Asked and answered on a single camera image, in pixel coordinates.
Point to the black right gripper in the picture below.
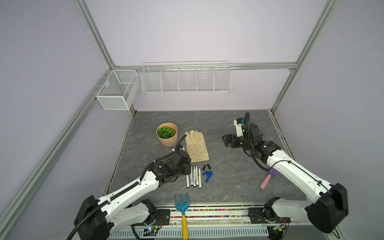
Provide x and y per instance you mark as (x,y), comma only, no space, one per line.
(234,138)

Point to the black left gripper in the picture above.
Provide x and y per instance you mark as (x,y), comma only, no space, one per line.
(187,170)

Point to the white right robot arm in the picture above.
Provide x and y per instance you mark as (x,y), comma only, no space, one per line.
(326,204)

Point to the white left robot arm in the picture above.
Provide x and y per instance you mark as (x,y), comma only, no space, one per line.
(98,218)

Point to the beige work glove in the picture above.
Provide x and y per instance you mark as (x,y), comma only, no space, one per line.
(196,146)

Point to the tan pot with green plant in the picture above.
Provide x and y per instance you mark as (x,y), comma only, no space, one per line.
(167,134)

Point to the teal yellow garden fork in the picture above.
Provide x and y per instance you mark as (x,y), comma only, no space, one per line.
(181,205)

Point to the small white mesh basket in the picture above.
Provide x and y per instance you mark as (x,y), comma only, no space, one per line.
(118,90)

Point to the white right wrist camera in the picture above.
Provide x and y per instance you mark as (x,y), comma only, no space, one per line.
(238,123)

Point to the long white wire basket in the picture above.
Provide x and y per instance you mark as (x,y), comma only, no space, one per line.
(192,77)

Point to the aluminium cage frame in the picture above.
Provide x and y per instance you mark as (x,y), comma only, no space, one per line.
(19,204)

